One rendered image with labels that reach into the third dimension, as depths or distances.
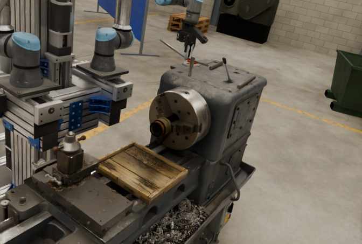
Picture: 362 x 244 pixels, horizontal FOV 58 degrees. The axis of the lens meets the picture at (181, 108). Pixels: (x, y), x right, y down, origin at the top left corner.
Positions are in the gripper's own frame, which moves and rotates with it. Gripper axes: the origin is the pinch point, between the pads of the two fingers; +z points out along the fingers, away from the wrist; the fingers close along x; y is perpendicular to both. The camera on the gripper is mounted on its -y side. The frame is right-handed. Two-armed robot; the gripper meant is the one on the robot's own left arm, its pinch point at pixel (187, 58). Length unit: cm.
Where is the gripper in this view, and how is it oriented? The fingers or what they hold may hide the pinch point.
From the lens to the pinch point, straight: 184.6
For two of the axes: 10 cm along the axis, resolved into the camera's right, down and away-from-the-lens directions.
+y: -8.1, -3.7, 4.5
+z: -1.8, 9.0, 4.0
